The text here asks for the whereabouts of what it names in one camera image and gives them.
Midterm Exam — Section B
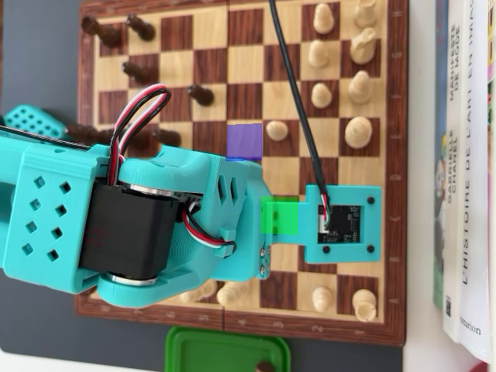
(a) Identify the light rook chess piece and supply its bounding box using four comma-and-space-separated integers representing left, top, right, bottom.
351, 288, 377, 322
354, 0, 379, 29

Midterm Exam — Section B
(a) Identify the dark pawn chess piece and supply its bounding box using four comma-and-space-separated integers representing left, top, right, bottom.
126, 13, 157, 42
122, 60, 158, 84
153, 129, 182, 147
187, 84, 215, 106

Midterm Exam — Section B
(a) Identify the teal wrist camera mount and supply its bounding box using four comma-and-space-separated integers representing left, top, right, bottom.
260, 184, 384, 264

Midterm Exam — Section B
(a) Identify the white book with coloured marks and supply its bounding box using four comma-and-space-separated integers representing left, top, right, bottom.
484, 0, 496, 350

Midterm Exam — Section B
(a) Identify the black camera cable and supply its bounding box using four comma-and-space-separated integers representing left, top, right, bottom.
268, 0, 332, 233

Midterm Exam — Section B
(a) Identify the light bishop chess piece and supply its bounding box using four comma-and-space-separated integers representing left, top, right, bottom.
347, 70, 372, 105
180, 281, 219, 304

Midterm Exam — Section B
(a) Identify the light pawn chess piece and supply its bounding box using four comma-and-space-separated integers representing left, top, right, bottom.
266, 119, 289, 141
312, 285, 334, 312
308, 39, 330, 69
311, 81, 333, 109
312, 3, 335, 34

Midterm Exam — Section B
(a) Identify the illustrated cover book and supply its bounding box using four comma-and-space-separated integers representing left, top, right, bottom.
432, 0, 450, 311

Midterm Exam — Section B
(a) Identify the dark king chess piece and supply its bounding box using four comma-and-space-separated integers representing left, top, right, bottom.
64, 124, 116, 149

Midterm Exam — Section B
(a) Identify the white Gabrielle Chanel book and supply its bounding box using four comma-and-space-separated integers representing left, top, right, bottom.
443, 0, 470, 344

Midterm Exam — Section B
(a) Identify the light knight chess piece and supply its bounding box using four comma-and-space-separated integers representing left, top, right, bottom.
350, 27, 377, 65

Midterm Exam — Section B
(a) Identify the white art history book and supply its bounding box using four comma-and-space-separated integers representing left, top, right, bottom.
459, 0, 491, 363

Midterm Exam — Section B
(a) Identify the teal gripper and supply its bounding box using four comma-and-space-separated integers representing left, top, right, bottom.
174, 154, 272, 283

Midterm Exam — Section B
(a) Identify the dark rook chess piece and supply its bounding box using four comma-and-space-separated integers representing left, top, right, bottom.
80, 15, 125, 50

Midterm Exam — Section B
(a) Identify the green plastic lid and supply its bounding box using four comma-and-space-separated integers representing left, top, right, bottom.
164, 326, 291, 372

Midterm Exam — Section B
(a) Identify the wooden chess board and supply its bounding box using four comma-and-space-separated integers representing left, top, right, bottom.
73, 0, 408, 348

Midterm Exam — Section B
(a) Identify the red white black servo wire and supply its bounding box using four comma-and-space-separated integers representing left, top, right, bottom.
109, 84, 172, 185
181, 201, 238, 251

